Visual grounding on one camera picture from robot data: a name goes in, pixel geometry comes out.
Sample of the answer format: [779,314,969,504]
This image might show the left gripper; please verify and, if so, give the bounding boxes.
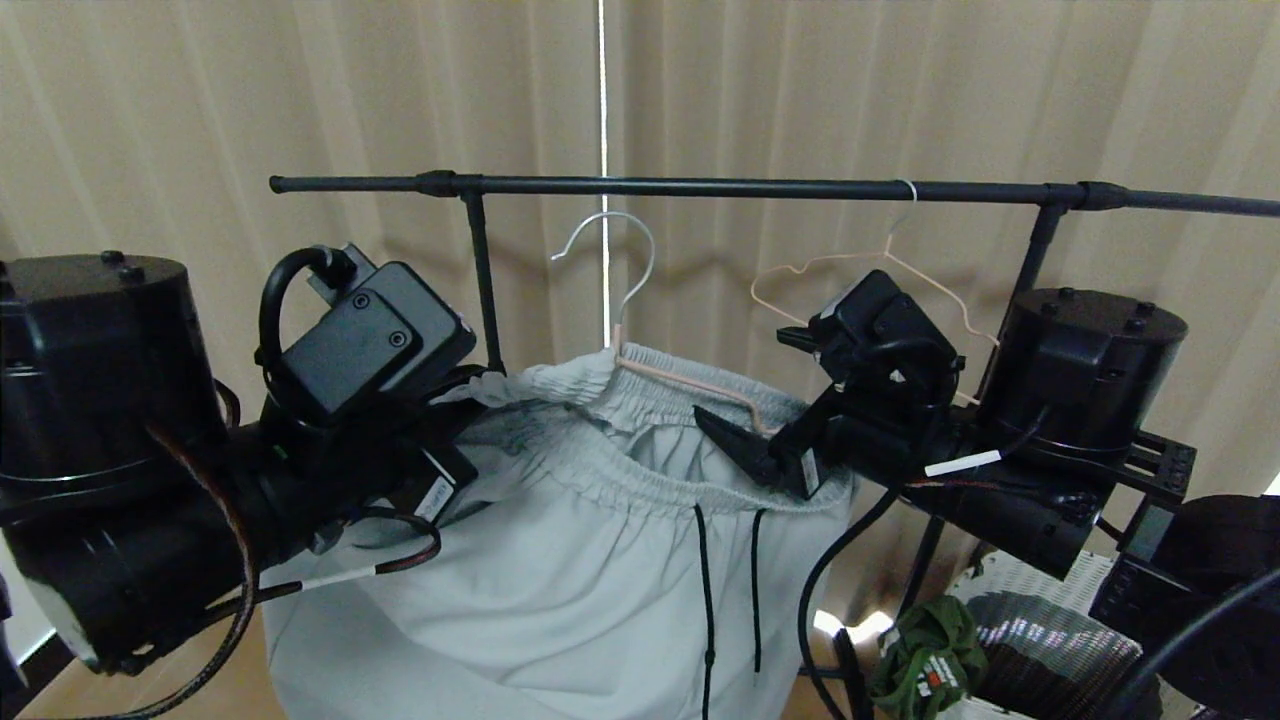
[240,395,481,561]

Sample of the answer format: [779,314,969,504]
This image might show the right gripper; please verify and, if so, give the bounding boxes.
[693,385,966,501]

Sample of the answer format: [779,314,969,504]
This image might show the pink clothes hanger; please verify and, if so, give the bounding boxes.
[552,212,773,438]
[750,180,1001,406]

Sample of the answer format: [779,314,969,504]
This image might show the pale grey shorts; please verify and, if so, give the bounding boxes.
[260,343,861,720]

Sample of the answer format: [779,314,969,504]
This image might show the green printed garment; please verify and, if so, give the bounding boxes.
[870,595,989,720]

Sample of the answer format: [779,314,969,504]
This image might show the black clothes rack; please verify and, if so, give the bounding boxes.
[270,170,1280,720]

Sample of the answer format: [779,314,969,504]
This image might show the white laundry basket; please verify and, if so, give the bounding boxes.
[945,555,1166,720]

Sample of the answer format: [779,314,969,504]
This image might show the beige curtain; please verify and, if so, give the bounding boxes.
[0,0,1280,641]

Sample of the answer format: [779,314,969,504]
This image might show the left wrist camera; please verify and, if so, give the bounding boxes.
[255,245,479,426]

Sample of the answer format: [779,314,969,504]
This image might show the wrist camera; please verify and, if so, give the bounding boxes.
[255,245,479,426]
[778,270,966,411]

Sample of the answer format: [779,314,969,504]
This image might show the black cable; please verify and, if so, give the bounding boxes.
[797,488,1280,720]

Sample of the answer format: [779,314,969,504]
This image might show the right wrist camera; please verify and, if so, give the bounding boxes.
[778,270,966,411]

